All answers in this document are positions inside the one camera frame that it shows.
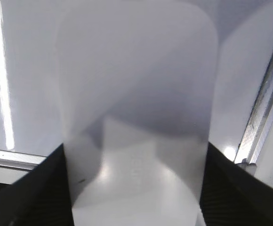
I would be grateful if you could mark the white whiteboard eraser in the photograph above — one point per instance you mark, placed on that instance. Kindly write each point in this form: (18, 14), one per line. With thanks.
(136, 82)

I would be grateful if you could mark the white whiteboard with grey frame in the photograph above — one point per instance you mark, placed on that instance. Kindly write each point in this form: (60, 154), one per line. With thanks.
(30, 115)

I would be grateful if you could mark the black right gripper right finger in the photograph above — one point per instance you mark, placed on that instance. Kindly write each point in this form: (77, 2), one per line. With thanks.
(232, 197)

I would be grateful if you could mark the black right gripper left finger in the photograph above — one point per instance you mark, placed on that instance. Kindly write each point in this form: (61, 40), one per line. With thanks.
(41, 197)

